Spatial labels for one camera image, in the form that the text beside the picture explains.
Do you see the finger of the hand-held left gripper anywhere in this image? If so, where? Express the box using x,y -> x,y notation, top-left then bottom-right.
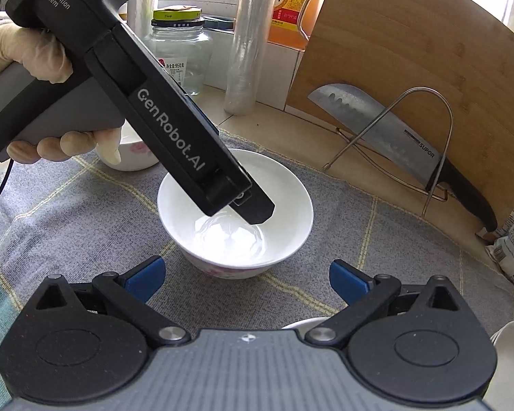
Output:
228,185 -> 277,226

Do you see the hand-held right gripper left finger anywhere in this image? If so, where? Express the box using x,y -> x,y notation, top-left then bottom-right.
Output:
33,255 -> 191,347

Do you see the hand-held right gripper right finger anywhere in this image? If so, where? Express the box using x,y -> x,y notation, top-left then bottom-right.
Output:
304,259 -> 462,348

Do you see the white pink-floral bowl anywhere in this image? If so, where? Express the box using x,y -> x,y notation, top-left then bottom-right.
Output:
157,149 -> 315,280
95,122 -> 161,173
281,317 -> 331,330

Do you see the person's left hand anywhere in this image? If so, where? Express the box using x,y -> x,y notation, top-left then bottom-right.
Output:
0,21 -> 123,166

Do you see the glass jar with label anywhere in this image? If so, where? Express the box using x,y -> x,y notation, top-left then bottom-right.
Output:
143,6 -> 213,97

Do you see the blue grey checked towel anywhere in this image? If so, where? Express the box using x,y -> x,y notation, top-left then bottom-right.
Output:
0,128 -> 514,411

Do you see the tall plastic wrap roll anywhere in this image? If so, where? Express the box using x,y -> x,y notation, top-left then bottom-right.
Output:
223,0 -> 283,116

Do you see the dark small dish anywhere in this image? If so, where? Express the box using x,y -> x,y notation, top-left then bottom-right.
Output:
203,15 -> 237,34

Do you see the short plastic wrap roll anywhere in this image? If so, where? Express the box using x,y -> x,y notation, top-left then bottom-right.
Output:
126,0 -> 157,26

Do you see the white blue packet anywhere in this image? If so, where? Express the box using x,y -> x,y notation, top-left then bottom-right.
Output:
484,214 -> 514,288

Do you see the large cooking oil bottle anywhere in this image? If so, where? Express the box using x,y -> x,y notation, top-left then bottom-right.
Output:
267,0 -> 330,50

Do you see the bamboo cutting board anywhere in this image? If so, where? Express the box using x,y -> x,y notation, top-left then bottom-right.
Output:
285,0 -> 514,232

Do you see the black-handled kitchen knife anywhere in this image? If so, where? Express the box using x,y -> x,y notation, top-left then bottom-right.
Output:
307,83 -> 498,233

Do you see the metal wire rack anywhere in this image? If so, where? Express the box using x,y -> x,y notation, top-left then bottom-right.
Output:
323,87 -> 455,220

